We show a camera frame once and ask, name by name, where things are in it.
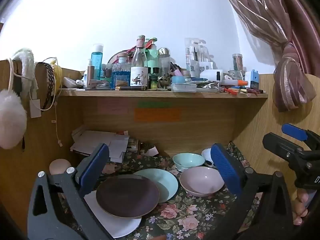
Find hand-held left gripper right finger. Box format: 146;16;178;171
210;143;295;240

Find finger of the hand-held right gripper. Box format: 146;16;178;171
282;123;320;153
262;132;313;165

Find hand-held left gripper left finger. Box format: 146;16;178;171
27;143;115;240

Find small white bowl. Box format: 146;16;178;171
201;148;218;168

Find pink bowl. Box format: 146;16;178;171
179;166;225;197

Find light green bowl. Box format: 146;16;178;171
172;152;206;172

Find dark brown plate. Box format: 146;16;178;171
96;174;160;219

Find light green plate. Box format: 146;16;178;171
132;168;179;204

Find white plate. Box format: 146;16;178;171
82;190;142;238

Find person's right hand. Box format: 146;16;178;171
292;187;312;226

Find stack of white papers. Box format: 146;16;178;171
70;129;130;163

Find beige mug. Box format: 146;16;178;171
49;159;73;176

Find small stack of booklets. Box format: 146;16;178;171
126;139;139;153

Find pink sticky note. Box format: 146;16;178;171
97;99;129;114

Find floral tablecloth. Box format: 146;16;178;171
57;141;262;240

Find white box with blue block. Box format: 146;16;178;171
245;69;259;89

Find white marker with orange cap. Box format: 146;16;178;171
220;79;248;87

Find orange sticky note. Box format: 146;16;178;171
134;108;181;122

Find green sticky note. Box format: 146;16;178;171
138;102;173;108

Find white earbuds case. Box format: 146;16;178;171
62;77;84;88

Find clear jar with sticks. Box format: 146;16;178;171
232;53;244;80

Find brown cosmetic tube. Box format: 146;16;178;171
87;66;95;87

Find clear plastic box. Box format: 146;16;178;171
171;76;197;92

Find square bottle with blue liquid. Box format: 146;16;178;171
112;52;131;90

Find white carton box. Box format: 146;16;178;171
199;69;224;81

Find brown braided headband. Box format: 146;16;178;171
41;62;56;110

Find clear glass bottle pink cap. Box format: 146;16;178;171
130;35;148;91

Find yellow headband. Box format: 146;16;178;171
50;59;62;96

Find small dark green bottle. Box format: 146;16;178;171
150;67;160;89

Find blue bottle with white cap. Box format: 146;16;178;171
91;44;104;80

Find clear acrylic organizer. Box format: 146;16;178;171
185;38;207;71

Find clear bottle with silver cap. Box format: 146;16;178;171
158;47;171;77

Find green pump bottle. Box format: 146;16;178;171
146;37;159;68

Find pink striped curtain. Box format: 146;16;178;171
217;0;320;113

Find thin white cable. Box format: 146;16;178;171
51;100;63;147

